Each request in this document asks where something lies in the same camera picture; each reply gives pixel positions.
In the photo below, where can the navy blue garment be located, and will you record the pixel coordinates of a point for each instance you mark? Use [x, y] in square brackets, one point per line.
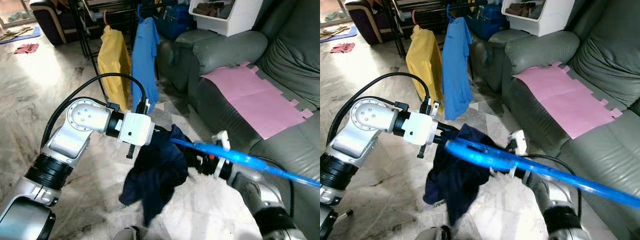
[155, 175]
[455, 180]

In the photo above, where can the brown garment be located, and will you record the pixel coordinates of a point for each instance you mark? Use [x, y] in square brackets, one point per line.
[522, 8]
[209, 8]

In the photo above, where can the beige rag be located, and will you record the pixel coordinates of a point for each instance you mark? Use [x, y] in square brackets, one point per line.
[332, 33]
[12, 34]

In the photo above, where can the pink foam mat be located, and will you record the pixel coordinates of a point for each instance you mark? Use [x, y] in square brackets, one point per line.
[250, 95]
[560, 95]

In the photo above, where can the grey robot foot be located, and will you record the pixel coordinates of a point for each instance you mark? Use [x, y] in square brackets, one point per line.
[433, 233]

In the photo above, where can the blue plastic crate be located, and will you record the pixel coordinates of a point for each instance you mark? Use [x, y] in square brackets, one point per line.
[175, 25]
[487, 25]

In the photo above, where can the red cloth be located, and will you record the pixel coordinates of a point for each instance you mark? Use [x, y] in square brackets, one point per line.
[26, 48]
[342, 48]

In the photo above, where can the blue floor mat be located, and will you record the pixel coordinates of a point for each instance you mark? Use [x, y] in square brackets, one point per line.
[352, 33]
[34, 34]

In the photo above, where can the white storage box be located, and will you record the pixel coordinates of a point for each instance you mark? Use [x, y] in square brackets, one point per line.
[230, 25]
[545, 25]

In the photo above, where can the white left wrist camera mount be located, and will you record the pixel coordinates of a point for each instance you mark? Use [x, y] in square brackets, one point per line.
[135, 127]
[420, 127]

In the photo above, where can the yellow shirt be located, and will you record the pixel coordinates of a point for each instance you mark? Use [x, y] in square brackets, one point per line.
[422, 65]
[114, 65]

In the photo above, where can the blue shirt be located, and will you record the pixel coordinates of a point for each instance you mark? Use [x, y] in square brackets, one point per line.
[145, 60]
[456, 65]

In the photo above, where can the grey green leather sofa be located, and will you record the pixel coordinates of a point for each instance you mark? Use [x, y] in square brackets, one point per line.
[280, 50]
[600, 55]

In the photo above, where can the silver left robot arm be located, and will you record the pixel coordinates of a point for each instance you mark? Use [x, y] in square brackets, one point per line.
[85, 117]
[372, 117]

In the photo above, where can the dark purple armchair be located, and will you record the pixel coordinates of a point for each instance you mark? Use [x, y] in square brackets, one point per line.
[50, 20]
[365, 20]

